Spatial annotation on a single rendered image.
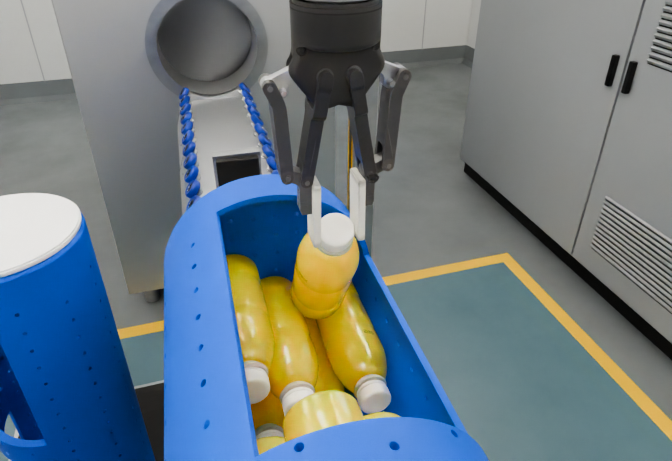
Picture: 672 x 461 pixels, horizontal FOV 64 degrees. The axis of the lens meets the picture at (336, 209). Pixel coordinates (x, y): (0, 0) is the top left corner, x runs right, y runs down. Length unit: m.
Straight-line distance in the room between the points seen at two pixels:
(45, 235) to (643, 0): 2.02
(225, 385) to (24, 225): 0.72
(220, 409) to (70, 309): 0.66
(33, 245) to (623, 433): 1.84
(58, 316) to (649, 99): 1.98
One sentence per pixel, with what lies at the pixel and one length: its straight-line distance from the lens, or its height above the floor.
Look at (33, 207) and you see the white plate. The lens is 1.17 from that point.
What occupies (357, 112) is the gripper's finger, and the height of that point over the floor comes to 1.40.
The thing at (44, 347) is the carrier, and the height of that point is 0.86.
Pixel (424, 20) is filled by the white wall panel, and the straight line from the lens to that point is 5.56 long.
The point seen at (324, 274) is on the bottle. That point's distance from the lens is 0.58.
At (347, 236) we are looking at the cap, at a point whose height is 1.26.
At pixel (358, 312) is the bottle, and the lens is 0.72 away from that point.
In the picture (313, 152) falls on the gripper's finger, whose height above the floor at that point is 1.36.
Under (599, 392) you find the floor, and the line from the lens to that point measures 2.24.
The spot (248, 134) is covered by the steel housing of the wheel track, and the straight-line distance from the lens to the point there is 1.62.
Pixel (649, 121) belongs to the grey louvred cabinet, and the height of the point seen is 0.83.
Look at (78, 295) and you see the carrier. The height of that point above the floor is 0.92.
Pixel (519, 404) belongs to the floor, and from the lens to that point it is 2.10.
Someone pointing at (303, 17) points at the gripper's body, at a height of 1.48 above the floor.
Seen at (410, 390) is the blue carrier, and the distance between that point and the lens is 0.67.
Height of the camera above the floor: 1.57
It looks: 32 degrees down
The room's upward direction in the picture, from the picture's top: straight up
